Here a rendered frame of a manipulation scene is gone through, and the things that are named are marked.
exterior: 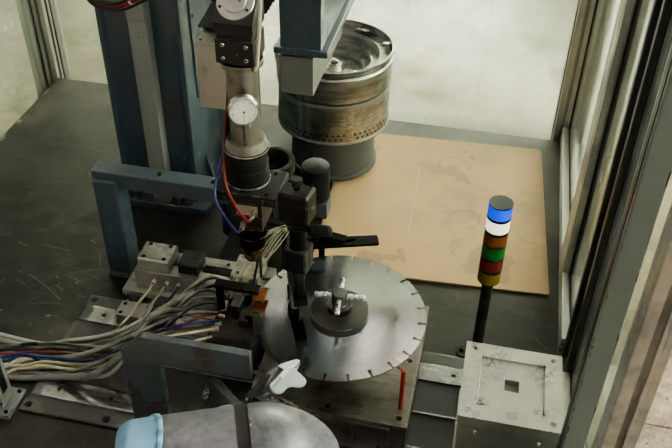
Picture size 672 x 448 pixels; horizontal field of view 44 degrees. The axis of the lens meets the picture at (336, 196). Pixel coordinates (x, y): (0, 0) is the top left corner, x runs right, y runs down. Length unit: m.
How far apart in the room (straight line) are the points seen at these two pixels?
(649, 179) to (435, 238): 1.07
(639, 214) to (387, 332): 0.62
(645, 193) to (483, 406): 0.60
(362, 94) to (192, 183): 0.53
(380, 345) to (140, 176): 0.63
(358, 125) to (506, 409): 0.88
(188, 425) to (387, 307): 0.79
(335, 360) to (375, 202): 0.75
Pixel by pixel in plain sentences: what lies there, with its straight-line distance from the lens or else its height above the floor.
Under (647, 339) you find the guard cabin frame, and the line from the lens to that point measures 1.12.
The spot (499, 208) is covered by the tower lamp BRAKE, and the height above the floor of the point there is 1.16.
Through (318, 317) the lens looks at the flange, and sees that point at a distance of 1.59.
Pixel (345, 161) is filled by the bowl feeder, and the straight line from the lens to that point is 2.22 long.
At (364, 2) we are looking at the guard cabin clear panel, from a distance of 2.43.
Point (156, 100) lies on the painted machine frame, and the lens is 2.02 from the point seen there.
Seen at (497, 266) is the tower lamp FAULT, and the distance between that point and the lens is 1.64.
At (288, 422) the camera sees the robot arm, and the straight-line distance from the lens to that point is 0.90.
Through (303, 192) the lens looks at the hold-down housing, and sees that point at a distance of 1.40.
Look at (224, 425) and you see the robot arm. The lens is 0.90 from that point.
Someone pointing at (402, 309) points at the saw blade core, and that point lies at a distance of 1.63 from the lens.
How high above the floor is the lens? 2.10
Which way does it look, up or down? 38 degrees down
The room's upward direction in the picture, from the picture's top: 1 degrees clockwise
